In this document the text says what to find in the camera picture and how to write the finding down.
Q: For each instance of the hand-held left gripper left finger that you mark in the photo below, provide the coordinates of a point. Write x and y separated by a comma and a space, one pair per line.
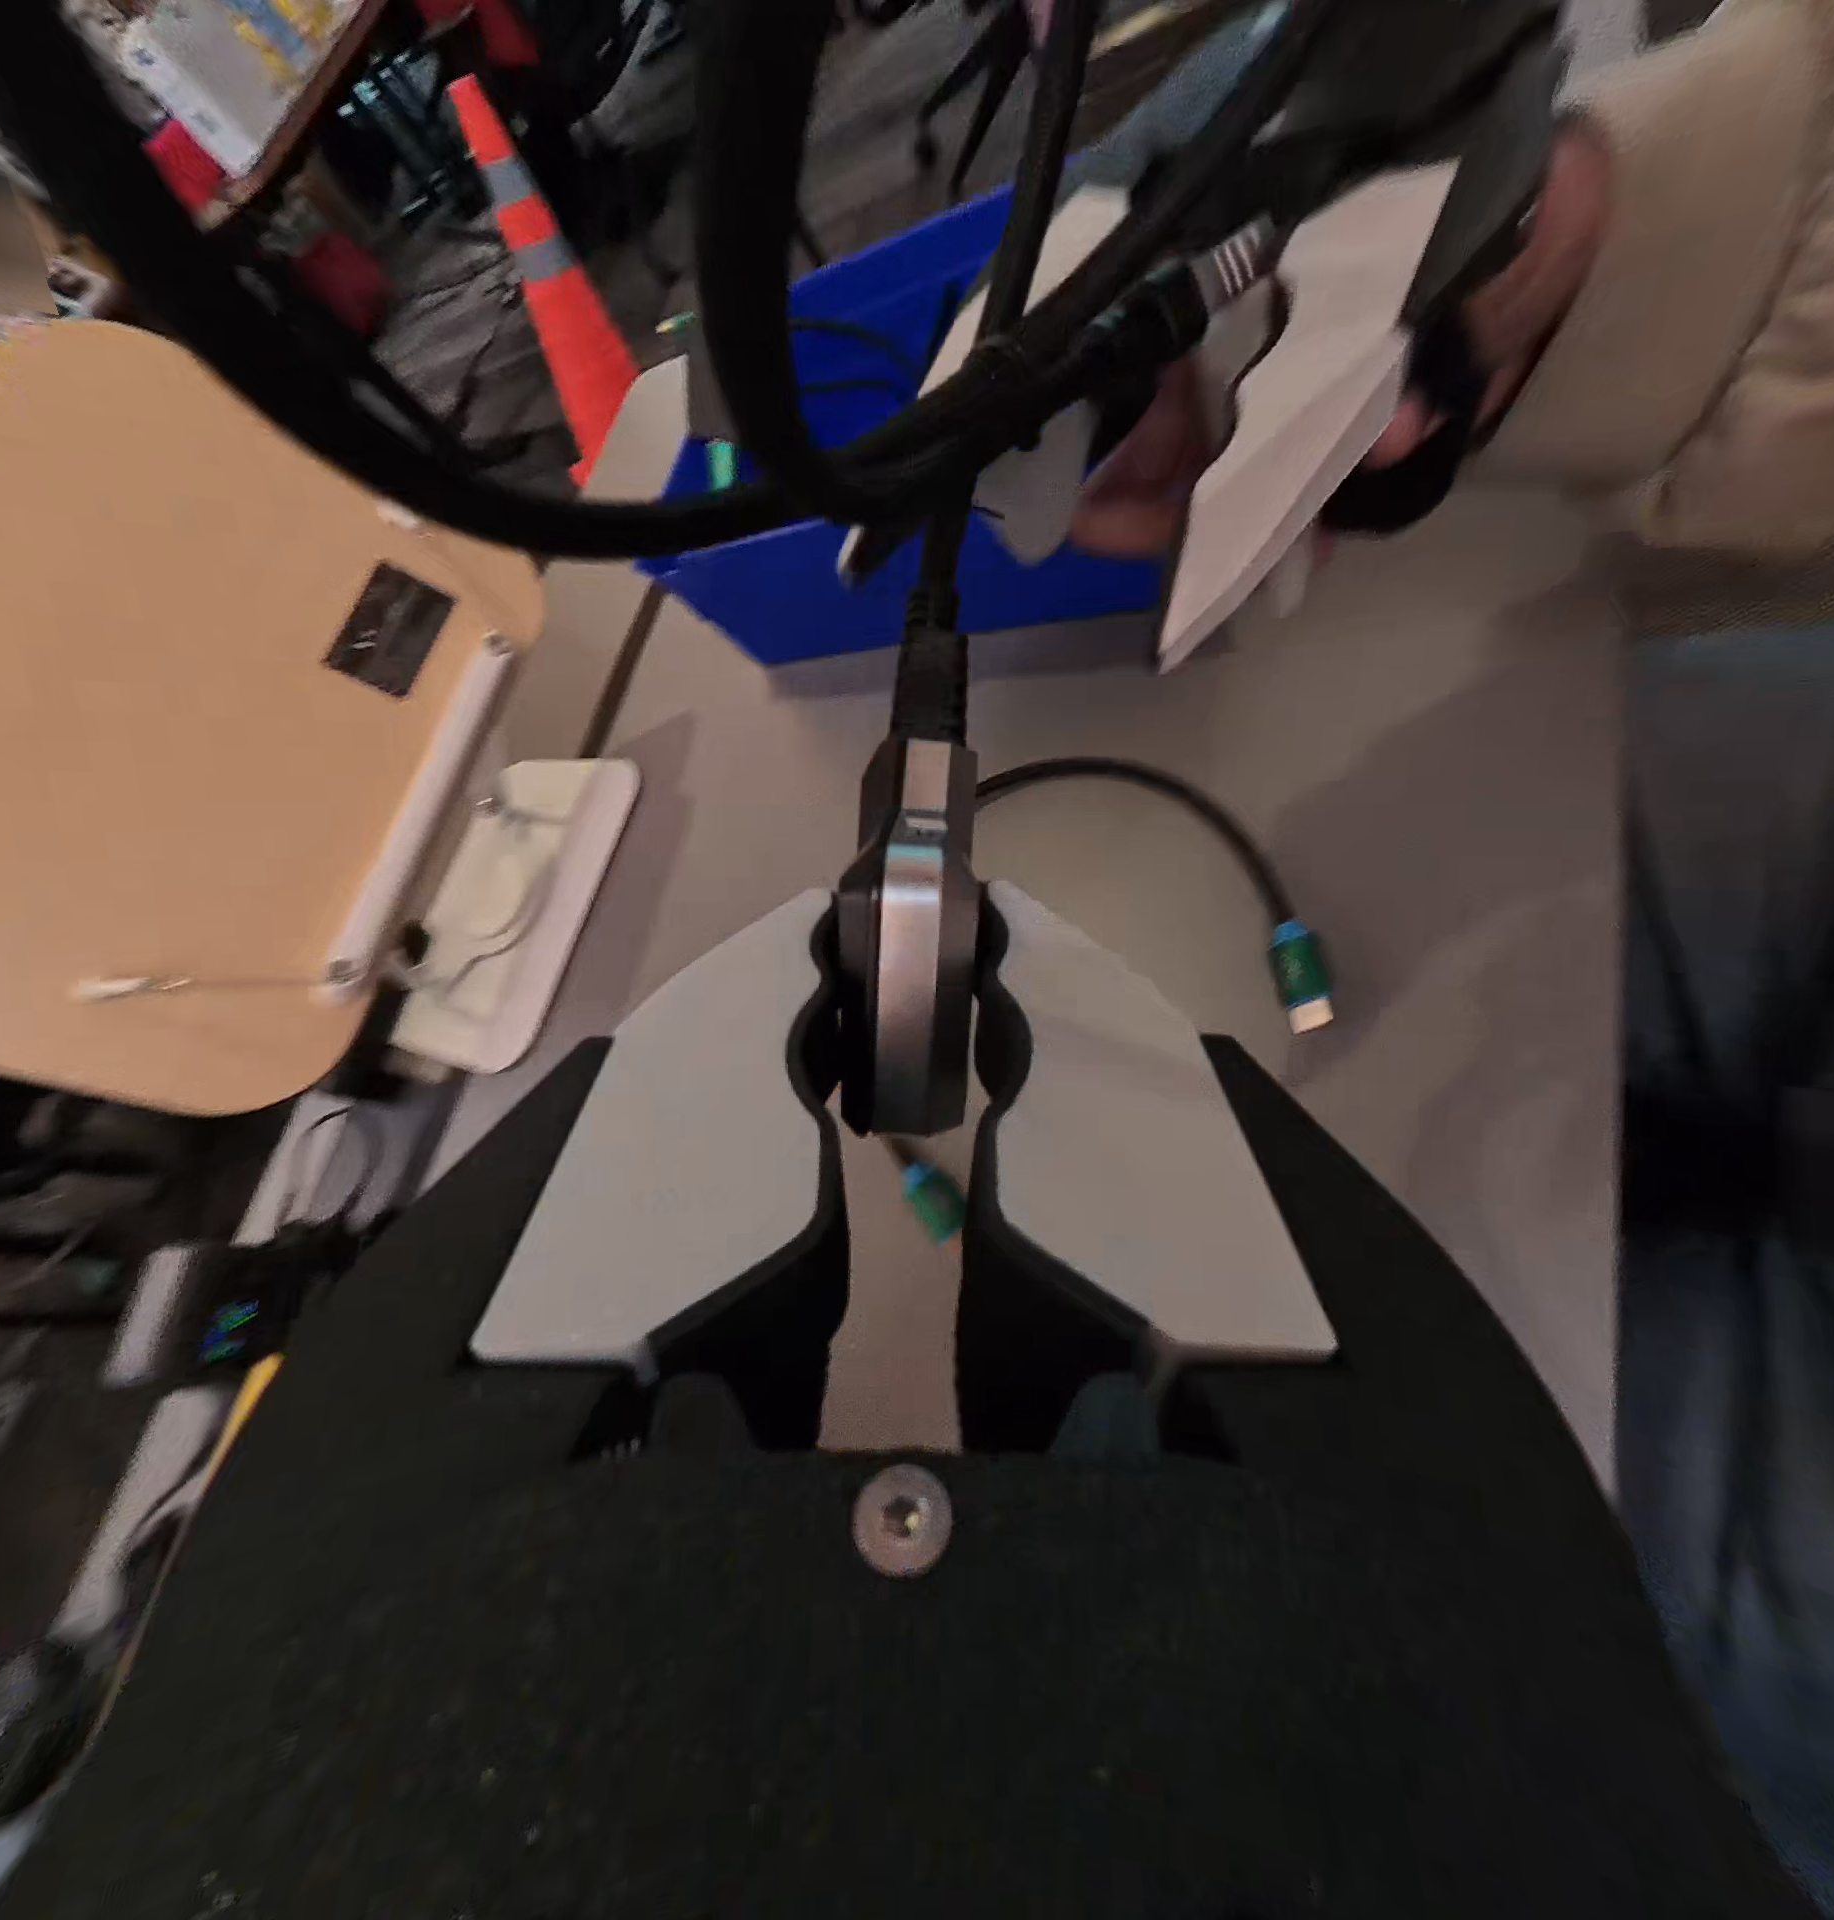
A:
663, 1184

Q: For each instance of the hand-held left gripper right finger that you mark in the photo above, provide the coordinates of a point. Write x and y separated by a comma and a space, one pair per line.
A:
1142, 1184

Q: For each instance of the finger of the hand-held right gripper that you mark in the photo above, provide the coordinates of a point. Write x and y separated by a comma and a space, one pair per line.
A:
1276, 451
1045, 481

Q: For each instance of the dark grey port adapter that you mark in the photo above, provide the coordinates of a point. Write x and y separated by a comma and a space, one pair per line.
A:
904, 974

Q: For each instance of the person's right forearm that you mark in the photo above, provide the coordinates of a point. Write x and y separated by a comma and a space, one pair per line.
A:
1727, 300

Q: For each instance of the person's right hand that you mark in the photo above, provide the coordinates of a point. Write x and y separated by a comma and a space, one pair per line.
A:
1554, 225

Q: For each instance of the blue plastic bin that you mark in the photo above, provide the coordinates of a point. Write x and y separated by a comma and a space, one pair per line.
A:
856, 600

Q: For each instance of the white plastic tray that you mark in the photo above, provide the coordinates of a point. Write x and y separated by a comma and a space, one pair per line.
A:
535, 901

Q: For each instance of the black hub with blue ports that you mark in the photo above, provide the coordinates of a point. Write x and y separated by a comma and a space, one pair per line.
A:
213, 1321

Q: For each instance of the orange traffic cone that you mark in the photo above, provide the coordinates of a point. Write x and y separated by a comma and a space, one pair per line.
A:
550, 270

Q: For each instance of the person's leg in jeans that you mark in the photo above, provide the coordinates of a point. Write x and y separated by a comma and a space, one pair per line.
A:
1751, 1201

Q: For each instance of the light wooden board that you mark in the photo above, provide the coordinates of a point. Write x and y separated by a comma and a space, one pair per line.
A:
153, 721

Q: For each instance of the printed board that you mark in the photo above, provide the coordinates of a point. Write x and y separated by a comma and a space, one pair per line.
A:
213, 75

